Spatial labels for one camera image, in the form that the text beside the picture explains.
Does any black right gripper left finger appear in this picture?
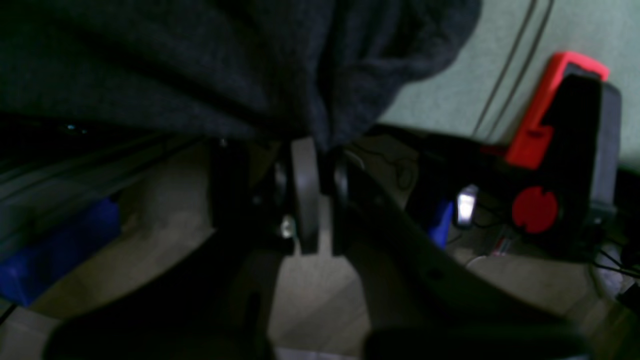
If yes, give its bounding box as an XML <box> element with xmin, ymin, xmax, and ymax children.
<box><xmin>42</xmin><ymin>137</ymin><xmax>321</xmax><ymax>360</ymax></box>

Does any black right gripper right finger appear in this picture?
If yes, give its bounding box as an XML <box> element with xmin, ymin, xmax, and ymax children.
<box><xmin>330</xmin><ymin>150</ymin><xmax>591</xmax><ymax>360</ymax></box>

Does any black t-shirt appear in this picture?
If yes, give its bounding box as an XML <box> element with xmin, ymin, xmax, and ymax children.
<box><xmin>0</xmin><ymin>0</ymin><xmax>483</xmax><ymax>152</ymax></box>

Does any red black clamp right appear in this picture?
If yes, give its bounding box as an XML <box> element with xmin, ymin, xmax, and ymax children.
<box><xmin>481</xmin><ymin>51</ymin><xmax>623</xmax><ymax>264</ymax></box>

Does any green table cloth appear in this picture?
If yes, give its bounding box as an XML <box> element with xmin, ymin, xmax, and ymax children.
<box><xmin>381</xmin><ymin>0</ymin><xmax>640</xmax><ymax>170</ymax></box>

